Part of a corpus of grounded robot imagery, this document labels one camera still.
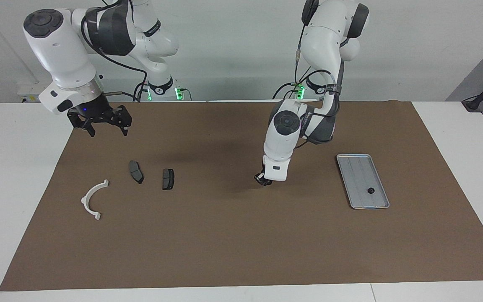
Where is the silver metal tray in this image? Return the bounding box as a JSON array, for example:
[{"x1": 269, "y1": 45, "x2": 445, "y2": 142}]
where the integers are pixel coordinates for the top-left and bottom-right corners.
[{"x1": 336, "y1": 154, "x2": 390, "y2": 210}]

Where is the elongated dark grey brake pad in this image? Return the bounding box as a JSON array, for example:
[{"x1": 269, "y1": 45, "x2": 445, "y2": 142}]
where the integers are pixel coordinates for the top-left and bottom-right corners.
[{"x1": 129, "y1": 160, "x2": 145, "y2": 185}]

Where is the brown table mat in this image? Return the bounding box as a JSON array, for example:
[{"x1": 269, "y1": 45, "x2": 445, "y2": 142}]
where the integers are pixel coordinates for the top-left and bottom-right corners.
[{"x1": 0, "y1": 101, "x2": 483, "y2": 291}]

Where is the rectangular dark grey brake pad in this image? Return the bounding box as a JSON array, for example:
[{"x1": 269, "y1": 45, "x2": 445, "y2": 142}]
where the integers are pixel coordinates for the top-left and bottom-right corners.
[{"x1": 162, "y1": 168, "x2": 176, "y2": 191}]

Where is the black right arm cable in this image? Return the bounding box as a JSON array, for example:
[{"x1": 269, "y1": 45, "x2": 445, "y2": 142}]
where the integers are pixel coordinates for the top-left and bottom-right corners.
[{"x1": 80, "y1": 0, "x2": 150, "y2": 102}]

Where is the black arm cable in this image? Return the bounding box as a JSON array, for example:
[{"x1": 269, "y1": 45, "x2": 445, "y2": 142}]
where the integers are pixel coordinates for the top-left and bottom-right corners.
[
  {"x1": 272, "y1": 46, "x2": 345, "y2": 149},
  {"x1": 80, "y1": 0, "x2": 150, "y2": 102}
]

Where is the white semicircular bracket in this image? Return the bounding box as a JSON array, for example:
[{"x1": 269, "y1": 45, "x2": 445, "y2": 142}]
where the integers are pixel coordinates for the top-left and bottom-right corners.
[{"x1": 81, "y1": 179, "x2": 110, "y2": 221}]

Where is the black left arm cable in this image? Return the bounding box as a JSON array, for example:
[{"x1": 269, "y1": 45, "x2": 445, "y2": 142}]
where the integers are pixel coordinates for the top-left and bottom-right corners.
[{"x1": 272, "y1": 46, "x2": 345, "y2": 149}]

